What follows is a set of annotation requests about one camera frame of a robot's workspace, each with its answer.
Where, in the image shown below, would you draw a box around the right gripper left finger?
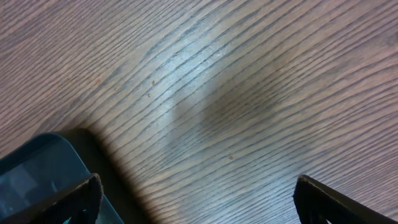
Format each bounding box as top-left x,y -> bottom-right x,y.
1,173 -> 104,224

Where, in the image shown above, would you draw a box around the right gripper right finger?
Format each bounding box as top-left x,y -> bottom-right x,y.
293,175 -> 397,224

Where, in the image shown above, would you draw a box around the black water tray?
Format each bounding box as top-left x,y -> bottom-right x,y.
1,130 -> 136,223

